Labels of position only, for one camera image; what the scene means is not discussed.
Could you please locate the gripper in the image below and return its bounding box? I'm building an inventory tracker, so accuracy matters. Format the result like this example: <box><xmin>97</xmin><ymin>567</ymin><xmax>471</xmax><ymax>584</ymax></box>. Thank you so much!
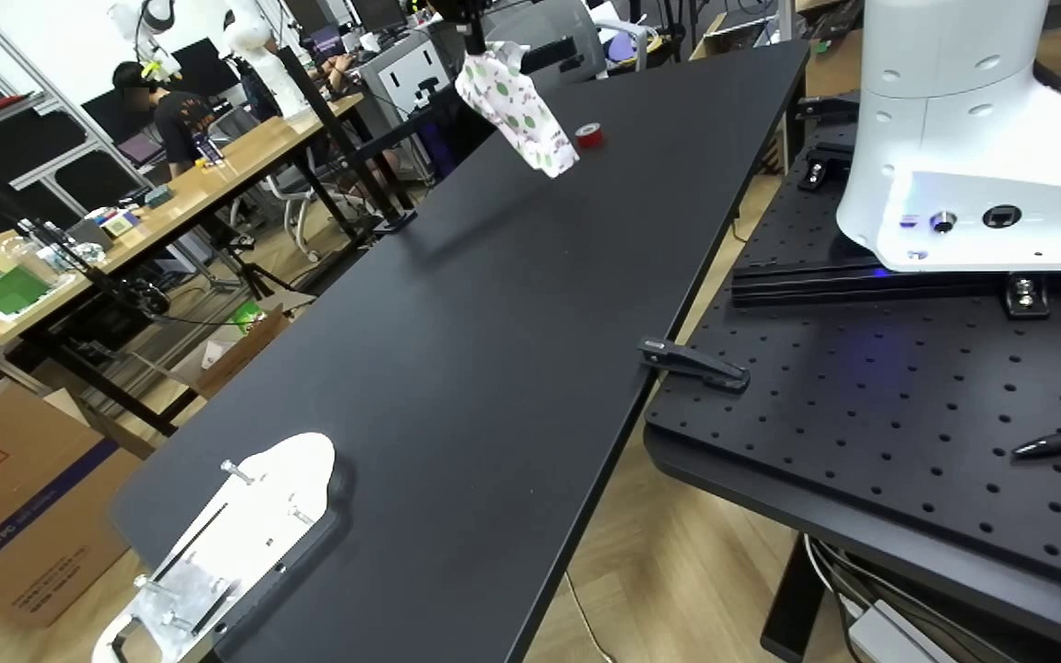
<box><xmin>427</xmin><ymin>0</ymin><xmax>496</xmax><ymax>56</ymax></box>

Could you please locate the white cloth with green dots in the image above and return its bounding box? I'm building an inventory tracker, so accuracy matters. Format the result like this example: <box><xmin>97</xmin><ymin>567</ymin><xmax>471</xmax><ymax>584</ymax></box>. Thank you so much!
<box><xmin>454</xmin><ymin>41</ymin><xmax>580</xmax><ymax>179</ymax></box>

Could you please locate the black stand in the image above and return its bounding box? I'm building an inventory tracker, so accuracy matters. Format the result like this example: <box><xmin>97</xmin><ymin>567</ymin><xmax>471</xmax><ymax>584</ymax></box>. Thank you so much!
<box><xmin>274</xmin><ymin>35</ymin><xmax>587</xmax><ymax>235</ymax></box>

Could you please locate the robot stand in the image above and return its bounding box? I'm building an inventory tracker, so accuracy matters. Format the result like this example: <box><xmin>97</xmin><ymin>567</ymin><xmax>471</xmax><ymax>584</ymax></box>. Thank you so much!
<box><xmin>643</xmin><ymin>37</ymin><xmax>1061</xmax><ymax>663</ymax></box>

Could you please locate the white cabinet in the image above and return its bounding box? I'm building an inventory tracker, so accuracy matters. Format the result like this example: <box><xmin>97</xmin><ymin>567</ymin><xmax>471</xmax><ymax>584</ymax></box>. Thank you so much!
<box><xmin>360</xmin><ymin>29</ymin><xmax>444</xmax><ymax>128</ymax></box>

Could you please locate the white robot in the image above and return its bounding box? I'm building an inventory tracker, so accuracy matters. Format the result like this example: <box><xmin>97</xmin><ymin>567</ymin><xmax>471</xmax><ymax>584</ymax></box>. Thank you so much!
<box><xmin>107</xmin><ymin>0</ymin><xmax>312</xmax><ymax>121</ymax></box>

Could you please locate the person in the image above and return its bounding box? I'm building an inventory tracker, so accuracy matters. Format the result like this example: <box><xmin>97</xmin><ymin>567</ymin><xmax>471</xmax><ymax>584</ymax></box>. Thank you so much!
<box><xmin>111</xmin><ymin>61</ymin><xmax>220</xmax><ymax>178</ymax></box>

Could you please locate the wooden table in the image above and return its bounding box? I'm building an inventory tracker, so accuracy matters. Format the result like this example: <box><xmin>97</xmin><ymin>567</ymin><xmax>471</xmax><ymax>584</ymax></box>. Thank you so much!
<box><xmin>0</xmin><ymin>90</ymin><xmax>367</xmax><ymax>439</ymax></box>

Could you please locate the black clamp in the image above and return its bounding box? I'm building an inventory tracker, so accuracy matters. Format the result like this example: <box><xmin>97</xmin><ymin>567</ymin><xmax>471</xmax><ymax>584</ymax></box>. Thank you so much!
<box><xmin>797</xmin><ymin>140</ymin><xmax>856</xmax><ymax>193</ymax></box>

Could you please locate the black clip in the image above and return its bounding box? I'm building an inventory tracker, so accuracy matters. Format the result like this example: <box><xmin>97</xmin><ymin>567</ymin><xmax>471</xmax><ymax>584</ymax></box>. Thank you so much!
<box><xmin>637</xmin><ymin>337</ymin><xmax>752</xmax><ymax>395</ymax></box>

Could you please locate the open cardboard box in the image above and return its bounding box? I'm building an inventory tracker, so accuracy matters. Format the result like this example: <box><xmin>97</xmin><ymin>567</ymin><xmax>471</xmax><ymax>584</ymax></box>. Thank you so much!
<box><xmin>169</xmin><ymin>302</ymin><xmax>294</xmax><ymax>400</ymax></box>

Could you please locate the green mat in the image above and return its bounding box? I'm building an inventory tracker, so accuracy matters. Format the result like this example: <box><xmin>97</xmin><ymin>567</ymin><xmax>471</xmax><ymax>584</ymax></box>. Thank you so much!
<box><xmin>0</xmin><ymin>265</ymin><xmax>54</xmax><ymax>320</ymax></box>

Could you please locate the white metal plate with bolts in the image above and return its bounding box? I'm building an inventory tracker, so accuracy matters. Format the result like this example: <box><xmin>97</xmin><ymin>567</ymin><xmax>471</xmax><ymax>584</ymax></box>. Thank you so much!
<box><xmin>91</xmin><ymin>432</ymin><xmax>338</xmax><ymax>663</ymax></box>

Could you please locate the large cardboard box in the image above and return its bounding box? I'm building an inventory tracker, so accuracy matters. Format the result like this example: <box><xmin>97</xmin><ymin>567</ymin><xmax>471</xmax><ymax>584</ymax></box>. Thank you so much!
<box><xmin>0</xmin><ymin>379</ymin><xmax>145</xmax><ymax>630</ymax></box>

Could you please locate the grey power brick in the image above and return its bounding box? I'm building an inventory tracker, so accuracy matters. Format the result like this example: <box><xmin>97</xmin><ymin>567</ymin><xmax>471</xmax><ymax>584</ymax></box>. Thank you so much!
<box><xmin>847</xmin><ymin>599</ymin><xmax>960</xmax><ymax>663</ymax></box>

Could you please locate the aluminium frame shelf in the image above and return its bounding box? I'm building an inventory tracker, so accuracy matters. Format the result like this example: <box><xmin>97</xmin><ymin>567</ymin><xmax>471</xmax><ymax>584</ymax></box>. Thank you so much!
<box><xmin>0</xmin><ymin>7</ymin><xmax>156</xmax><ymax>242</ymax></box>

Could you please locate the camera on mount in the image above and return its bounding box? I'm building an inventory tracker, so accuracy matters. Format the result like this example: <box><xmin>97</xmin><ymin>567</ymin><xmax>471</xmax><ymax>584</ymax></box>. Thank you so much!
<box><xmin>0</xmin><ymin>144</ymin><xmax>172</xmax><ymax>321</ymax></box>

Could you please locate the white cable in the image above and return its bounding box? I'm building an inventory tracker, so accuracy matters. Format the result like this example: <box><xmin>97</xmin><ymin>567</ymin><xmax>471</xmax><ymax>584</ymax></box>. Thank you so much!
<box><xmin>565</xmin><ymin>571</ymin><xmax>619</xmax><ymax>663</ymax></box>

